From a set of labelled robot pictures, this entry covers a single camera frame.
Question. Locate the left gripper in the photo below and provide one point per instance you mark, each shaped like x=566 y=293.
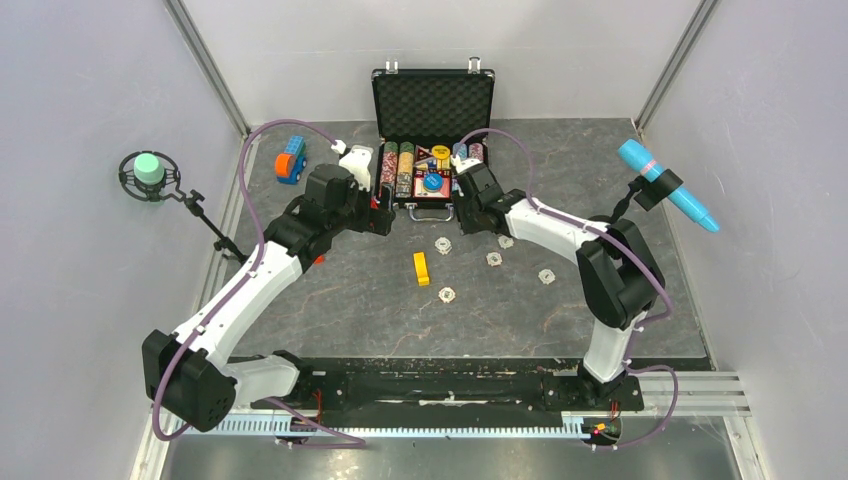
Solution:
x=385 y=211

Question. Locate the grey poker chip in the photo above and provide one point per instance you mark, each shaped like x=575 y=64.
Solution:
x=546 y=276

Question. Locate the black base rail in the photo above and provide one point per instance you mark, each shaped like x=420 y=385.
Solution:
x=454 y=392

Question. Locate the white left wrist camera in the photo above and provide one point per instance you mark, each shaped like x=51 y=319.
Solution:
x=356 y=159

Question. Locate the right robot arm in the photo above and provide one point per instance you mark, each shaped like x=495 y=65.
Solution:
x=619 y=276

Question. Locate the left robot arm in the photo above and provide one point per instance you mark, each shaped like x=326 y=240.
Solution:
x=189 y=372

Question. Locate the yellow dealer button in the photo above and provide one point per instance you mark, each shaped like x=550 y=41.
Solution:
x=441 y=152

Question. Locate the black poker chip case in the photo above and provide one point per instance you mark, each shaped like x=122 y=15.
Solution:
x=417 y=108

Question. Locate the blue microphone on stand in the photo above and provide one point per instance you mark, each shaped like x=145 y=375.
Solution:
x=654 y=184

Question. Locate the blue orange toy car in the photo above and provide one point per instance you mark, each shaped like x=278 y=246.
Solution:
x=290 y=164

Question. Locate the yellow arch block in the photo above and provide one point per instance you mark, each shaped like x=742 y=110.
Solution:
x=421 y=269

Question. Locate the blue small blind button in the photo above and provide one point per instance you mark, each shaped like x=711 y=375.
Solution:
x=432 y=182

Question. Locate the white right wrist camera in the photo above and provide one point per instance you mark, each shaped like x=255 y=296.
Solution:
x=462 y=164

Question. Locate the red 100 poker chip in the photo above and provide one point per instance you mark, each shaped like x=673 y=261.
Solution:
x=494 y=259

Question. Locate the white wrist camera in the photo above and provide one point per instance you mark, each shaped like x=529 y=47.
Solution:
x=462 y=164
x=356 y=159

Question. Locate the white 1 poker chip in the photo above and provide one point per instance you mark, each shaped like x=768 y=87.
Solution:
x=443 y=245

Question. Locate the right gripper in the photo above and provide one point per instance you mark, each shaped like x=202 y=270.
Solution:
x=467 y=224

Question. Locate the green microphone on stand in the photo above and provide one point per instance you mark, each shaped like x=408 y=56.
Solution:
x=153 y=177

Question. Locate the red poker chip near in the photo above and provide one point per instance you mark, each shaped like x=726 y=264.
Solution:
x=447 y=295

